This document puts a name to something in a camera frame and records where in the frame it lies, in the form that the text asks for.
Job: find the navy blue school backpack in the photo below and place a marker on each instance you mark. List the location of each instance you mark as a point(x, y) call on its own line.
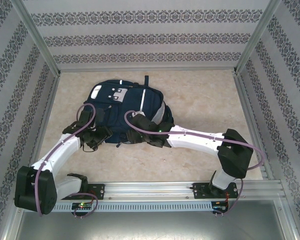
point(130, 100)

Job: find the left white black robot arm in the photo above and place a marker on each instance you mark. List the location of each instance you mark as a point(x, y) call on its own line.
point(27, 190)

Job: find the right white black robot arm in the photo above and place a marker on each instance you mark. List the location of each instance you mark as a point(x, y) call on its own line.
point(235, 155)

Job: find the left small circuit board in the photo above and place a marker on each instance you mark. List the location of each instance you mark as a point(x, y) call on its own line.
point(82, 205)

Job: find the small circuit board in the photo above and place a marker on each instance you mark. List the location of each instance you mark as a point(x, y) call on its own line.
point(82, 205)
point(220, 205)

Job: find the grey metal sheet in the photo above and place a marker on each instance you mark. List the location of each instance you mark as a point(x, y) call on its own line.
point(150, 227)

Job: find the right small circuit board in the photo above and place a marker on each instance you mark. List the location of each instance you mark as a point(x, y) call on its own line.
point(220, 205)

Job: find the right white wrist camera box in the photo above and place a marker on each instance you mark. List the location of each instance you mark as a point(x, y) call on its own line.
point(139, 114)

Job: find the left aluminium side rail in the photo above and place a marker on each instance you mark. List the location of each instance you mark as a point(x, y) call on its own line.
point(47, 112)

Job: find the aluminium side rail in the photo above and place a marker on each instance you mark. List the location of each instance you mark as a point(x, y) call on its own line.
point(242, 87)
point(47, 112)

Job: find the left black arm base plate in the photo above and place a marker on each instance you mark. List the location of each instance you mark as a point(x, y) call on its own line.
point(97, 191)

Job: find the aluminium mounting rail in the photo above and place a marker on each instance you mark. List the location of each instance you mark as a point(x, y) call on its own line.
point(150, 191)

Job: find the aluminium back rail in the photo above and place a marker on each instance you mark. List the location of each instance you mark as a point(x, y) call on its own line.
point(190, 69)

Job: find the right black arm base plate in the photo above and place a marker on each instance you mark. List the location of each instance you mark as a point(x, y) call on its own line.
point(200, 191)

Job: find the right aluminium side rail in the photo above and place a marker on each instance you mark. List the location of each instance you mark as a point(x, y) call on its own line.
point(242, 87)

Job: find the left aluminium frame post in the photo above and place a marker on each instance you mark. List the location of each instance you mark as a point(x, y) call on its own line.
point(37, 37)

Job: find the aluminium frame post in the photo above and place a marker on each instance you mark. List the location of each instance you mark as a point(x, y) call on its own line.
point(37, 37)
point(256, 37)

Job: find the right aluminium frame post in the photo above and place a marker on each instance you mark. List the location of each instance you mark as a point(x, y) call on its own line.
point(256, 37)

